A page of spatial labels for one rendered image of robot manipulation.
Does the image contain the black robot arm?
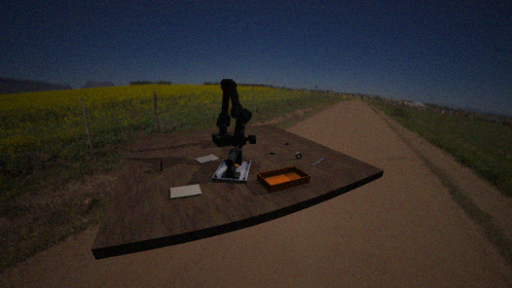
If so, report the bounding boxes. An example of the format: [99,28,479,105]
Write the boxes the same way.
[216,79,252,135]

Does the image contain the orange rectangular tray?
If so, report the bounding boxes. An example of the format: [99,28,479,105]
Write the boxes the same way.
[257,166,311,193]

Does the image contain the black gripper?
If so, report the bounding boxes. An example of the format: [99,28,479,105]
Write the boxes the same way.
[220,125,256,148]

